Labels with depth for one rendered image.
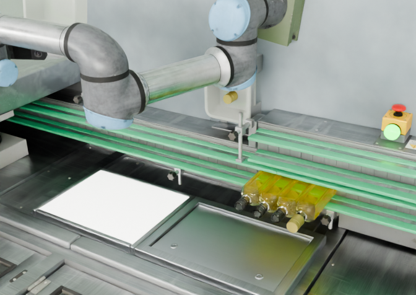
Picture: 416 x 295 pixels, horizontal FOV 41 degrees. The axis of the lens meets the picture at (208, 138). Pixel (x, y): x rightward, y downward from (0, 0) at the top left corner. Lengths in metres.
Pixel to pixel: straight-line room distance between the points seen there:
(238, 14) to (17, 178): 1.13
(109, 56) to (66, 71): 0.99
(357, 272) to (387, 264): 0.10
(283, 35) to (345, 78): 0.24
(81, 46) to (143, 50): 0.82
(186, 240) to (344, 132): 0.58
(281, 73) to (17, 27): 0.84
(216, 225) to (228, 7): 0.68
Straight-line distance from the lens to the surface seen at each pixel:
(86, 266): 1.70
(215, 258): 1.64
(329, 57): 1.77
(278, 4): 1.66
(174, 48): 2.04
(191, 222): 1.80
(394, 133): 1.67
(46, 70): 2.22
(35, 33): 1.44
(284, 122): 1.79
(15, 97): 2.14
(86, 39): 1.33
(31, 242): 1.85
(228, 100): 1.90
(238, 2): 1.52
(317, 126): 1.77
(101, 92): 1.33
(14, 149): 2.35
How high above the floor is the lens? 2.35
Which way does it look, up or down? 50 degrees down
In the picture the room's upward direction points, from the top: 126 degrees counter-clockwise
